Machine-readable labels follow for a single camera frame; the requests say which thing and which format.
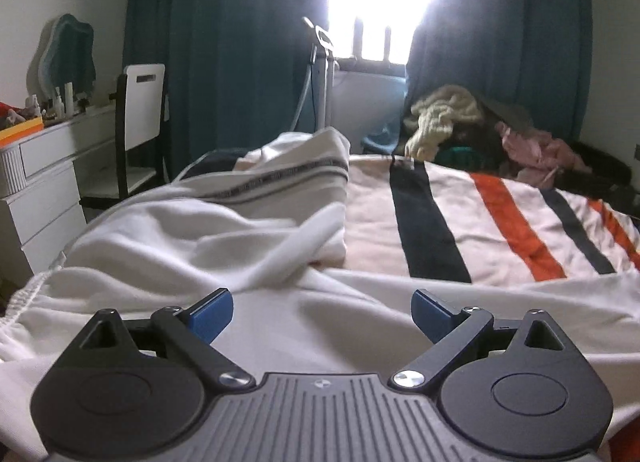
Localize white sweatshirt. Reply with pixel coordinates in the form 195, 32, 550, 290
0, 125, 640, 462

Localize dark clothes pile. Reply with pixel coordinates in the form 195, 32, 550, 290
394, 92, 640, 219

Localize striped bed blanket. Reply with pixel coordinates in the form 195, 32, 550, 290
179, 146, 640, 286

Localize pink garment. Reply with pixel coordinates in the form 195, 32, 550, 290
495, 121, 592, 189

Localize white dresser with drawers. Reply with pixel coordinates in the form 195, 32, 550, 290
1, 106, 115, 288

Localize cream knitted sweater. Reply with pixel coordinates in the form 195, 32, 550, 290
404, 84, 484, 161

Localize white and black chair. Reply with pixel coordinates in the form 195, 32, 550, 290
80, 64, 166, 210

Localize orange box on dresser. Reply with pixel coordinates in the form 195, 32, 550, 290
0, 117, 44, 147

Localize garment steamer stand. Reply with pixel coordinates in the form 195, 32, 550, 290
290, 16, 337, 132

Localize teal window curtain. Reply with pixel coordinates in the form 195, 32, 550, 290
124, 0, 592, 172

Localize wavy frame table mirror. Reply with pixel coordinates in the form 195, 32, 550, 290
26, 13, 96, 100

